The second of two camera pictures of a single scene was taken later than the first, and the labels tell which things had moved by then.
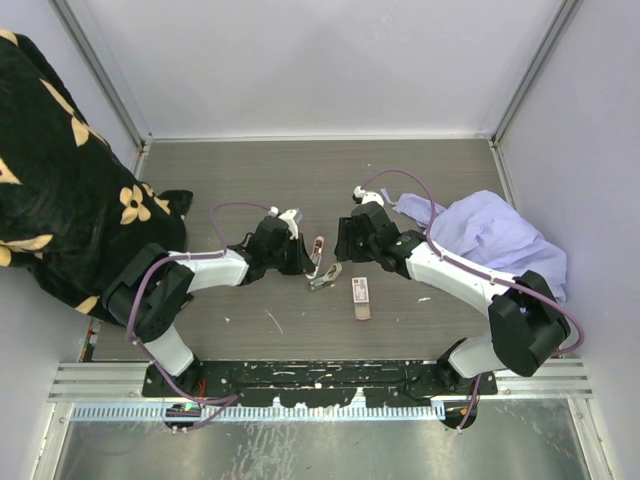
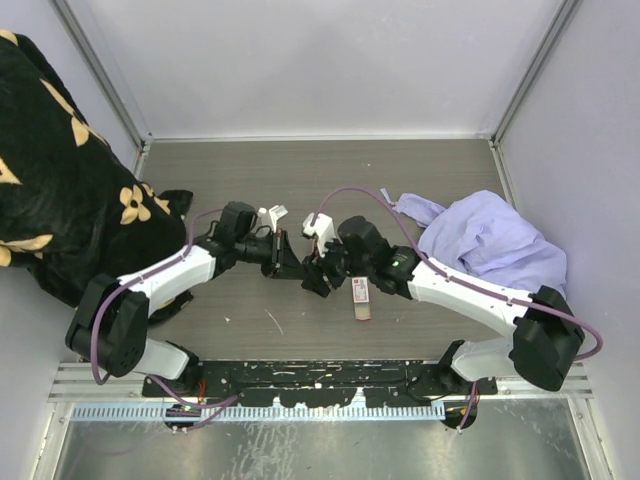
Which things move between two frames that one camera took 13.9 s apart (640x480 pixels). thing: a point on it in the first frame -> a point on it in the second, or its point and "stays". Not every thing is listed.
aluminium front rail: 567,381 stays
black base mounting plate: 340,384 stays
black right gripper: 345,249 -> 314,276
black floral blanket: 73,208 stays
